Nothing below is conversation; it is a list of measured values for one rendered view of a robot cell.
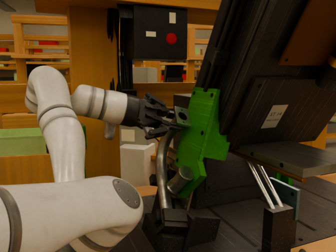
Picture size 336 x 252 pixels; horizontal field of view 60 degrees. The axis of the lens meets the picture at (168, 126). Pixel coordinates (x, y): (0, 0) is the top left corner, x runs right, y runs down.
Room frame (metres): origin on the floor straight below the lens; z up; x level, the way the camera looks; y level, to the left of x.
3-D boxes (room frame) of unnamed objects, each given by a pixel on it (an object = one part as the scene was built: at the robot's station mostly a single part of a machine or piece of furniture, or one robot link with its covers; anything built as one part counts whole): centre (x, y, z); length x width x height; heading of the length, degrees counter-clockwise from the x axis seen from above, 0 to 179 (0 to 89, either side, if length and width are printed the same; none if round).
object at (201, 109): (0.71, -0.10, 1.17); 0.13 x 0.12 x 0.20; 112
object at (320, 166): (0.73, -0.25, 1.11); 0.39 x 0.16 x 0.03; 22
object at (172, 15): (0.95, 0.04, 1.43); 0.17 x 0.12 x 0.15; 112
